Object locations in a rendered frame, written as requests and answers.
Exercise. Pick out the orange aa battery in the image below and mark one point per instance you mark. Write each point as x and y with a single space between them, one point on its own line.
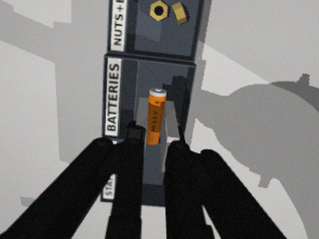
157 98

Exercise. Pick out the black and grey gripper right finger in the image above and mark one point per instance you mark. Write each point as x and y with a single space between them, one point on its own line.
232 209

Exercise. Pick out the dark grey three-compartment bin rack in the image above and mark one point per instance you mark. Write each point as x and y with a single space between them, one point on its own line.
144 53

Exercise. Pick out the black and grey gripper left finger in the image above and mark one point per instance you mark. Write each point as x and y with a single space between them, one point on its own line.
61 208

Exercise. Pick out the brass hex nut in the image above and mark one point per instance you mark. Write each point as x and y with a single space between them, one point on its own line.
178 13
158 10

